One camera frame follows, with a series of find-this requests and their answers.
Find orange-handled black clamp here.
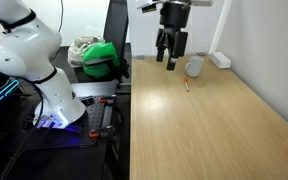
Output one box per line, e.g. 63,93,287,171
88,125,116,140
97,94,119,105

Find white angled post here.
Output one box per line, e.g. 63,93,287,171
208,0,234,55

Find black upright panel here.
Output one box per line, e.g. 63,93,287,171
102,0,132,85

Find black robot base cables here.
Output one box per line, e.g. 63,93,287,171
0,79,47,180

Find white plastic bag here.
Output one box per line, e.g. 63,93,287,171
67,35,106,69

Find white power strip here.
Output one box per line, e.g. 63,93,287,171
208,51,233,70

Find orange and silver pen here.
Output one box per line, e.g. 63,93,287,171
183,77,190,93

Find green bag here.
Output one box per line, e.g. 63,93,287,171
82,41,122,80

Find black hanging wall cable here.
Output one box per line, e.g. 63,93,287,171
57,0,65,33

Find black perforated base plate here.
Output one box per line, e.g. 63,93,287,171
13,100,114,150

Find white ceramic mug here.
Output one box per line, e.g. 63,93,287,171
184,55,205,78

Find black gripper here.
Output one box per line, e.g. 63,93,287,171
155,0,189,71

